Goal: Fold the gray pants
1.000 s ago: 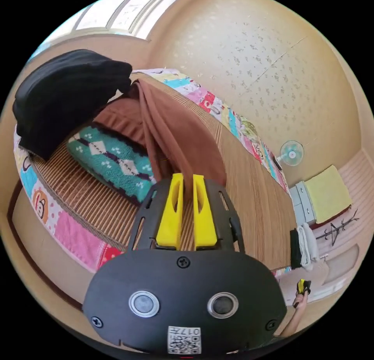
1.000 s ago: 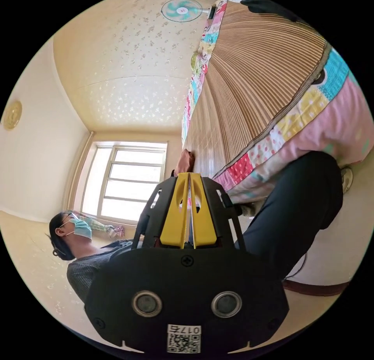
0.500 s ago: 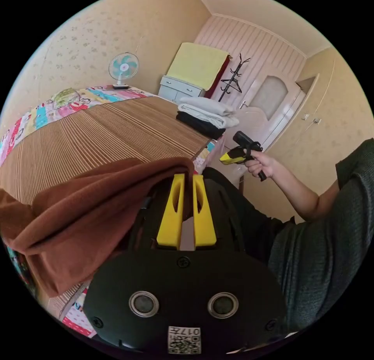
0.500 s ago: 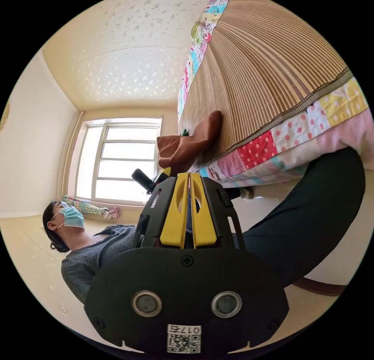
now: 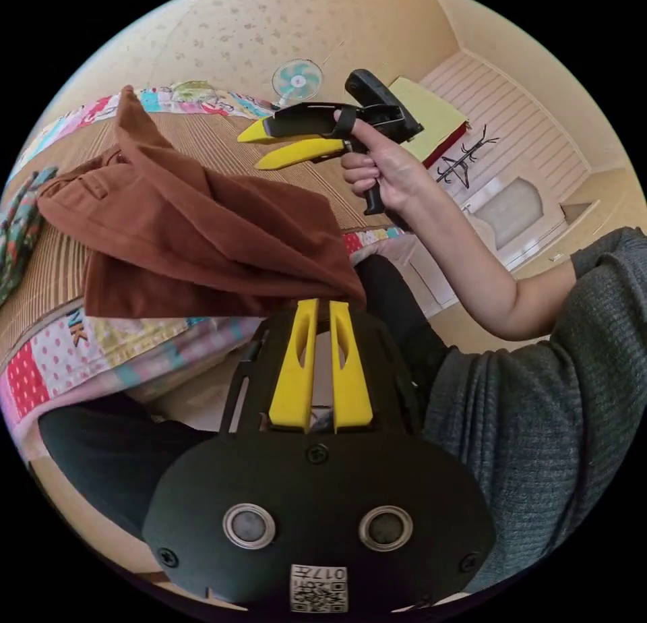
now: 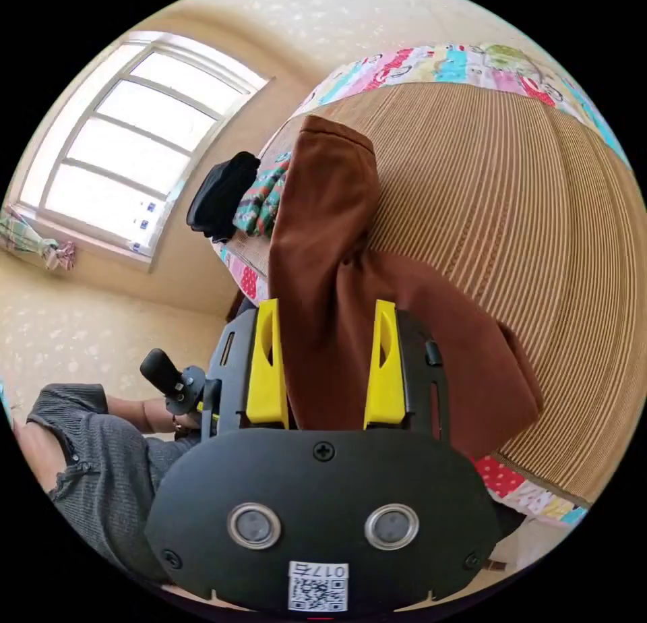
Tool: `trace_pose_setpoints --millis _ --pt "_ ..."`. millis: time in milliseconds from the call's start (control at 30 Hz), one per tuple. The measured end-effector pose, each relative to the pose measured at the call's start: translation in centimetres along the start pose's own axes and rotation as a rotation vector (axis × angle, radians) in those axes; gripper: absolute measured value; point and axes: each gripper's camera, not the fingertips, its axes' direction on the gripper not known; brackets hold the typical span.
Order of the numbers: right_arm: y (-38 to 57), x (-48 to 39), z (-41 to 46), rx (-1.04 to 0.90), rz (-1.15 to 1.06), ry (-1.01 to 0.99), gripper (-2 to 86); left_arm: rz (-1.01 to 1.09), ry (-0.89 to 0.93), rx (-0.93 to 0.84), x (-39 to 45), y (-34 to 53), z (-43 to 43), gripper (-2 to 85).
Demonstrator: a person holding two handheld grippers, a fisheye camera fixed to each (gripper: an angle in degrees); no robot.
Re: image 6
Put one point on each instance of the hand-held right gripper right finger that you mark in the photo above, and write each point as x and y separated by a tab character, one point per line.
386	390

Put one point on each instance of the plaid curtain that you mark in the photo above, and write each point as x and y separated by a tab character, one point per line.
30	236

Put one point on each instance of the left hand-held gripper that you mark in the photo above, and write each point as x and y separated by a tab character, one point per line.
194	385

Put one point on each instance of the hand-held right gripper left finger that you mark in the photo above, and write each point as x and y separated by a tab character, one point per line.
264	380

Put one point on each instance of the person's body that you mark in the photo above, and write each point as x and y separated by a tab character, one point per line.
101	471

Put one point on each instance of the brown pants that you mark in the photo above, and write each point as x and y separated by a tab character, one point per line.
323	228

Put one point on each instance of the person's left hand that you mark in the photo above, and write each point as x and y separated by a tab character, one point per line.
184	423

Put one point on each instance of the bed with woven mat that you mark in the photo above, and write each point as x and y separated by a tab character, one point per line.
480	203

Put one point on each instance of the window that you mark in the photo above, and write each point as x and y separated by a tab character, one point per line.
136	142

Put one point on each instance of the pile of clothes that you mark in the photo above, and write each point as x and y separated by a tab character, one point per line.
222	193

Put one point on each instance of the person's left forearm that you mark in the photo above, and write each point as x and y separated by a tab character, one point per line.
136	413

